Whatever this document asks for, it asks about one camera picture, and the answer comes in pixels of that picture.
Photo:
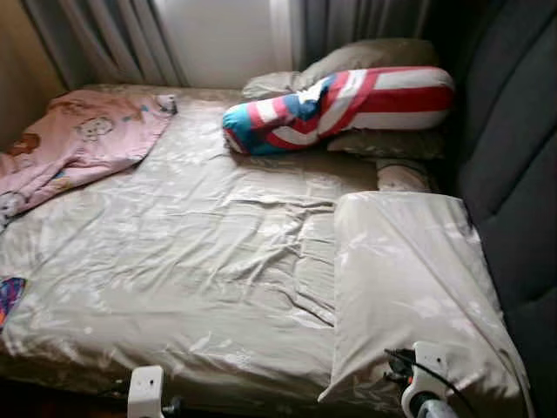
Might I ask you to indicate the large beige floral pillow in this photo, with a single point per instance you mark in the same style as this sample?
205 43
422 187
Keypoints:
409 287

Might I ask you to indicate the colourful comic book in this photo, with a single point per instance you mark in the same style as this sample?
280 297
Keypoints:
9 300

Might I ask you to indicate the pink cartoon print quilt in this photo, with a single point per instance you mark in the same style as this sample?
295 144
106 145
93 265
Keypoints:
78 139

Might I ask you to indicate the bed with beige floral sheet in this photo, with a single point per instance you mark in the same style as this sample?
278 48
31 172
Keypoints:
174 261

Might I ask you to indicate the small beige floral cushion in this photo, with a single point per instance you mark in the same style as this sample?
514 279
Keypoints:
402 177

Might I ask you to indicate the dark grey padded headboard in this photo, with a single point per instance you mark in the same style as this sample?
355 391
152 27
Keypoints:
513 174

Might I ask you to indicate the red white blue striped pillow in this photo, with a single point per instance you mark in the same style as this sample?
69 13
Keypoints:
383 100

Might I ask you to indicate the grey pleated curtain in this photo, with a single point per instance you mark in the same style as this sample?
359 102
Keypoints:
104 35
348 22

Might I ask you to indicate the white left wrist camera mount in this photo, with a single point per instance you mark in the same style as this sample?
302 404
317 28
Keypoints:
146 392

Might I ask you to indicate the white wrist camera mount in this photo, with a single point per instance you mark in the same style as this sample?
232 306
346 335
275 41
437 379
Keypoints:
431 366
146 392

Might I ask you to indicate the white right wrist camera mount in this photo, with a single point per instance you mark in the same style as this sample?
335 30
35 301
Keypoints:
431 366

